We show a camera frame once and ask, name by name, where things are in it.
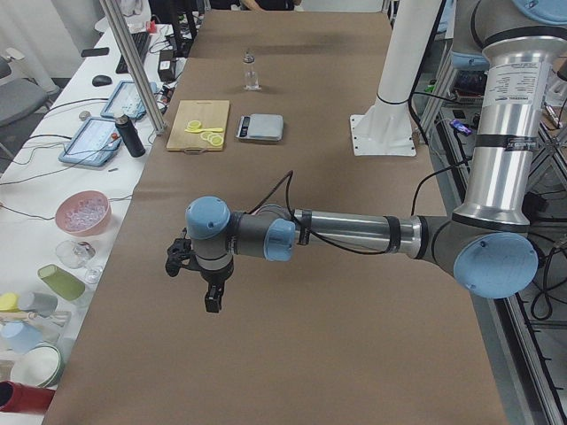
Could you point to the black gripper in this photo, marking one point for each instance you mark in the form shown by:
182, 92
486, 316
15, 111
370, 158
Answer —
213, 280

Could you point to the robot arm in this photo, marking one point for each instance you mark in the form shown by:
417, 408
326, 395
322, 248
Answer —
483, 243

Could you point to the green cup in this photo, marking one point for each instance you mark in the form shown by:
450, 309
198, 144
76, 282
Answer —
61, 282

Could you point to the grey cup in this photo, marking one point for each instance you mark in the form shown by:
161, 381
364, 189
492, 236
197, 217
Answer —
37, 302

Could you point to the digital kitchen scale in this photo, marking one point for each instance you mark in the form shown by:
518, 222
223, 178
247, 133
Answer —
261, 127

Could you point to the light blue cup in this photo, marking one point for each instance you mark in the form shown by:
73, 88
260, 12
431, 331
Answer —
20, 336

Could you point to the yellow cup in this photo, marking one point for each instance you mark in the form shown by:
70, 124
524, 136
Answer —
9, 302

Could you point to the glass sauce bottle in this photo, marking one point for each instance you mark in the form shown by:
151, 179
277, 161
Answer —
250, 74

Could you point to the red cup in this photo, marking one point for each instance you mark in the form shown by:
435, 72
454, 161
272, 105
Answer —
20, 398

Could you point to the pink bowl with ice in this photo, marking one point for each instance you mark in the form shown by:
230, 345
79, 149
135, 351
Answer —
86, 213

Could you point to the lemon slice pair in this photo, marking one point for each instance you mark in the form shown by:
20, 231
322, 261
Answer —
214, 139

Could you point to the yellow plastic knife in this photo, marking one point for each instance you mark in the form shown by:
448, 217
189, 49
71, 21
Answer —
195, 130

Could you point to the lemon slice on board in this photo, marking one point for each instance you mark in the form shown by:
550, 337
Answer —
193, 125

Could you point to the bamboo cutting board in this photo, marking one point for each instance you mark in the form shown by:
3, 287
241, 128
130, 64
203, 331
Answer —
211, 113

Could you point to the white green-rimmed bowl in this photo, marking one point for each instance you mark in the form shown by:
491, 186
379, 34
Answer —
40, 367

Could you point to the near teach pendant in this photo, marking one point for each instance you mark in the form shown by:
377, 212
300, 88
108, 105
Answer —
96, 142

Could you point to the teach pendant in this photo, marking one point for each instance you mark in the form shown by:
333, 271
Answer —
126, 100
96, 142

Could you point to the black thermos bottle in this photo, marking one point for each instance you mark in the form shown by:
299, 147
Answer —
129, 135

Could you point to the far teach pendant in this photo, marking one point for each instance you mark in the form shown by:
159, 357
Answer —
126, 100

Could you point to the black power adapter box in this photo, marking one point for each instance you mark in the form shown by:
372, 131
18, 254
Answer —
167, 65

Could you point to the black computer mouse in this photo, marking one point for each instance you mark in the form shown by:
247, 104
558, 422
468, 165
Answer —
101, 80

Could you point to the black smartphone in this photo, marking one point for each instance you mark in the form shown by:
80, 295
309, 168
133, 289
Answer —
95, 52

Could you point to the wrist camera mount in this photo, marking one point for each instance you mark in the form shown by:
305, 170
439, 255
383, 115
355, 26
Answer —
180, 255

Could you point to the aluminium frame post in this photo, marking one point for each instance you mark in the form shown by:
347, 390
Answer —
128, 50

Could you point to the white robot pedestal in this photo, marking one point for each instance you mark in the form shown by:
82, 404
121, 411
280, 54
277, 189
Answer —
385, 129

